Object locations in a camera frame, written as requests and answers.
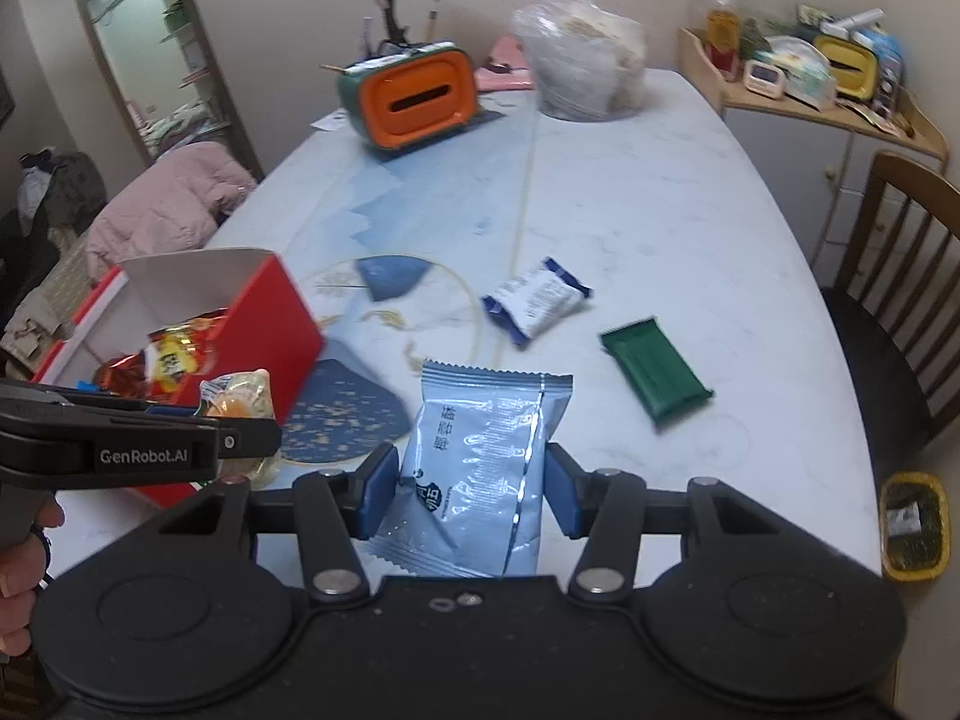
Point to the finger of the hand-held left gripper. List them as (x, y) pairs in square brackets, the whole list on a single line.
[(172, 412), (251, 436)]

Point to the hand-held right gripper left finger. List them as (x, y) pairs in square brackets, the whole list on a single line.
[(379, 491)]

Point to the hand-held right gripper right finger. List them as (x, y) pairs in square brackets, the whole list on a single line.
[(562, 495)]

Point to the clear green pastry packet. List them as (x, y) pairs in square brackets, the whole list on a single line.
[(240, 394)]

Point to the brown foil snack packet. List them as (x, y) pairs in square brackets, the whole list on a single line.
[(120, 376)]

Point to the light blue snack packet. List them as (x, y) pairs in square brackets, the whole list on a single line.
[(480, 450)]

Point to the red cardboard box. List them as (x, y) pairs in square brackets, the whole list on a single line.
[(270, 337)]

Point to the person's left hand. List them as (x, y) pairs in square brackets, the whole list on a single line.
[(19, 585)]

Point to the red gold snack bag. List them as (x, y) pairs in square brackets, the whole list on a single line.
[(180, 356)]

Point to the dark green snack packet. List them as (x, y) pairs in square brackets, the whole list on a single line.
[(656, 375)]

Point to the beige checked cloth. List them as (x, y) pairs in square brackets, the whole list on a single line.
[(45, 300)]

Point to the navy white cookie packet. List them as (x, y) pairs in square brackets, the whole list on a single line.
[(532, 300)]

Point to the pink padded jacket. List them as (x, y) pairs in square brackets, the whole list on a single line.
[(165, 202)]

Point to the dark cloth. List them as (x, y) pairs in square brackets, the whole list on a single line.
[(64, 195)]

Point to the white paper slip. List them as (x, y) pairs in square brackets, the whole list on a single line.
[(330, 120)]

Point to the yellow floor basket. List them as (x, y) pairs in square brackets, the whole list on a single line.
[(892, 562)]

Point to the wooden chair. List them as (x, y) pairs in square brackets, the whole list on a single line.
[(877, 345)]

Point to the wood-framed tall mirror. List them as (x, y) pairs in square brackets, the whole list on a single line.
[(150, 52)]

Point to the orange green tissue box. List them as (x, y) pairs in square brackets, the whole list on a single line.
[(412, 101)]

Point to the wooden side cabinet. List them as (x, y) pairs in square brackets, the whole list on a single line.
[(780, 165)]

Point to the pink booklet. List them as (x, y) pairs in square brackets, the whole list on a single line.
[(502, 75)]

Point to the clear plastic bag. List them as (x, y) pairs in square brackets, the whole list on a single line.
[(585, 60)]

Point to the white kitchen timer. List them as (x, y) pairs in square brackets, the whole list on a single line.
[(763, 76)]

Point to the white green tissue pack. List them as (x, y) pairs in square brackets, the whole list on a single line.
[(802, 71)]

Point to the clear plastic bottle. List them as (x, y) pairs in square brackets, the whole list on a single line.
[(721, 22)]

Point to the yellow tissue box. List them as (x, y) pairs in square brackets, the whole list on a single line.
[(832, 52)]

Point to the blue printed carton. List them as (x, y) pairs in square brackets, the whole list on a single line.
[(889, 64)]

